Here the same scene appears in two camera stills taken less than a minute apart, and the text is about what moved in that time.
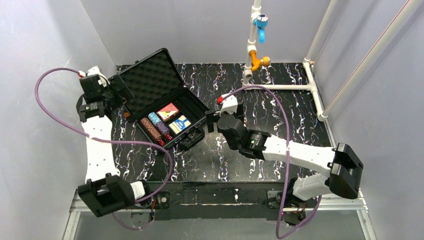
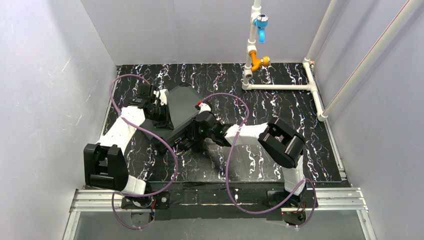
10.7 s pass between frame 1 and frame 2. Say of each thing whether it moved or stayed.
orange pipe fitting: stayed
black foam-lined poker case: moved
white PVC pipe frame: stayed
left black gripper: moved
